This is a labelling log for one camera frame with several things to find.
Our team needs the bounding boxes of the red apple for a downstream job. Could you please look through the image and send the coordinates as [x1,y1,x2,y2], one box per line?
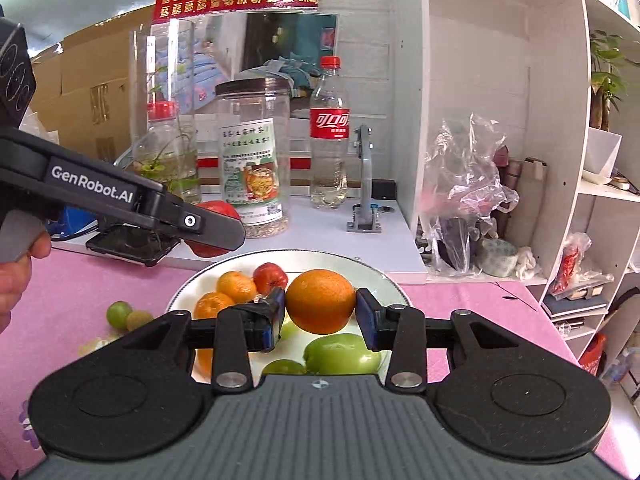
[186,200,241,258]

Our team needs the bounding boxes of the dark green tomato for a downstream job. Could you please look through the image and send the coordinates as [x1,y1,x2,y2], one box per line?
[262,359,306,376]

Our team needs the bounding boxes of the large green fruit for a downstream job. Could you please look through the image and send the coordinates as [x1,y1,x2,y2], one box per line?
[303,333,382,375]

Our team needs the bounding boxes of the large orange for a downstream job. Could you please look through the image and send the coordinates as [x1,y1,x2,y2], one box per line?
[285,269,356,335]

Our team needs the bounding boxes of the small orange mandarin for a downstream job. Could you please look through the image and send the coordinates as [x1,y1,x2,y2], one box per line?
[193,292,235,320]

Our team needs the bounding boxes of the person's left hand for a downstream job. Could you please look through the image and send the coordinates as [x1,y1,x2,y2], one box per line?
[0,232,51,333]

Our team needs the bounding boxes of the white ceramic plate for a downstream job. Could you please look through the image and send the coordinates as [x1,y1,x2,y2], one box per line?
[167,249,411,382]

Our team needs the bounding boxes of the blue plastic box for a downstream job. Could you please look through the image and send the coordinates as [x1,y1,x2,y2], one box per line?
[46,206,98,242]

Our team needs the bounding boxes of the black smartphone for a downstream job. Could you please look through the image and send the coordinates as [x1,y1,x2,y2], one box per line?
[86,224,180,268]

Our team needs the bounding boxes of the clear tea jar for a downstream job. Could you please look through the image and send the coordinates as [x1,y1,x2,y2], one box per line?
[215,77,291,238]

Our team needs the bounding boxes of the cardboard box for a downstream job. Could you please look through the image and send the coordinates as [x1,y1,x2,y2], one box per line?
[30,6,153,162]

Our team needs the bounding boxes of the small green fruit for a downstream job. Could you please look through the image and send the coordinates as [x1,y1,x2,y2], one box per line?
[105,301,132,333]

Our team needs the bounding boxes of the roll of tape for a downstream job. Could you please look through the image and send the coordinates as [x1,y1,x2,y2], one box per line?
[475,238,518,278]

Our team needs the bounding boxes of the crumpled clear plastic bag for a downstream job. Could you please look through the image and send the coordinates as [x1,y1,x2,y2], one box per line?
[419,113,520,278]

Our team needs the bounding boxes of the cola bottle red label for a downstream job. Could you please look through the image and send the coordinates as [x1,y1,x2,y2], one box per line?
[309,55,350,209]

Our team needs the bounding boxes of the tall glass plant vase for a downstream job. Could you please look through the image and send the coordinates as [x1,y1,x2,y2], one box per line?
[129,20,201,204]

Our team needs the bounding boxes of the red snack packet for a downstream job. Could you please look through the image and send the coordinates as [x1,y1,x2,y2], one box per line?
[549,232,614,300]

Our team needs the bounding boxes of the white shelf unit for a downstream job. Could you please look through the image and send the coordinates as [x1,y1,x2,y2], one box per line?
[389,0,640,361]

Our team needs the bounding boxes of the potted green plant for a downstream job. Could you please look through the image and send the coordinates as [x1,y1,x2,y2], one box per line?
[589,29,639,131]

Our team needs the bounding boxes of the grey hinged metal bracket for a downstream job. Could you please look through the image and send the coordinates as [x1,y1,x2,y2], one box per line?
[347,124,382,234]

